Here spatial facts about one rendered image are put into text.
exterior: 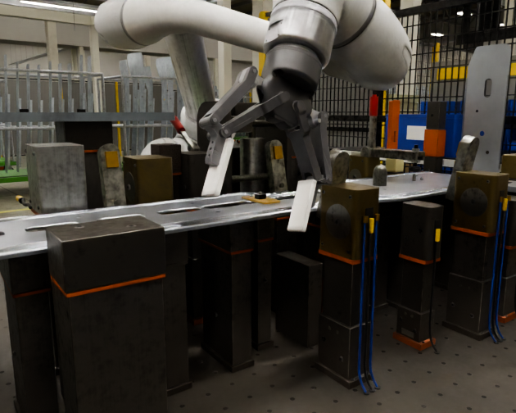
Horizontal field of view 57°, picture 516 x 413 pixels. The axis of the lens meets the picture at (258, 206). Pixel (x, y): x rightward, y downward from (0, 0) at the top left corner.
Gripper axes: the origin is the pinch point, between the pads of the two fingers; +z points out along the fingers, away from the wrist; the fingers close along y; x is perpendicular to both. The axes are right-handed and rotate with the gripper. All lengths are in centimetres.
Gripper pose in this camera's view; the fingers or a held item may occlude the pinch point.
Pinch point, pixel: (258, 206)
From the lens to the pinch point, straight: 58.1
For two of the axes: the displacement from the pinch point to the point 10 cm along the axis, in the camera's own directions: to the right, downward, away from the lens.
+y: -7.6, -3.2, -5.6
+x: 6.0, -0.3, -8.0
